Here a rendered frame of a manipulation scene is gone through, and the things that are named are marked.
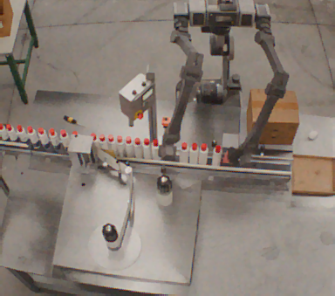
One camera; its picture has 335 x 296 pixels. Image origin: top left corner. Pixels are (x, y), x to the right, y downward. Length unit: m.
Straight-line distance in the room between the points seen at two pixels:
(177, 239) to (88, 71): 2.24
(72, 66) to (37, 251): 2.22
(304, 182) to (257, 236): 0.48
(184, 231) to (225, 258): 0.29
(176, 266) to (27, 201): 1.02
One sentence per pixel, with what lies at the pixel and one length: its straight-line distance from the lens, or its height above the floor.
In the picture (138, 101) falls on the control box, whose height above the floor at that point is 1.43.
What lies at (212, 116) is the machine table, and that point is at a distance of 3.39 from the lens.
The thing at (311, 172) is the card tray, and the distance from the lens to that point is 3.28.
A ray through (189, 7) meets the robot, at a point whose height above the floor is 1.52.
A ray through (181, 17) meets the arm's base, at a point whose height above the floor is 1.49.
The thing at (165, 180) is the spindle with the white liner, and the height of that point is 1.18.
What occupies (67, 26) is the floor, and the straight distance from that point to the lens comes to 5.15.
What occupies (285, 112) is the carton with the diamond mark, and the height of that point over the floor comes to 1.12.
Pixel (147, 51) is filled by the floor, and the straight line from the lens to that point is 4.81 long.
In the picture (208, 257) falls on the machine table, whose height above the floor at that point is 0.83.
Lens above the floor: 3.66
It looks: 58 degrees down
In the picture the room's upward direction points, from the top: 1 degrees counter-clockwise
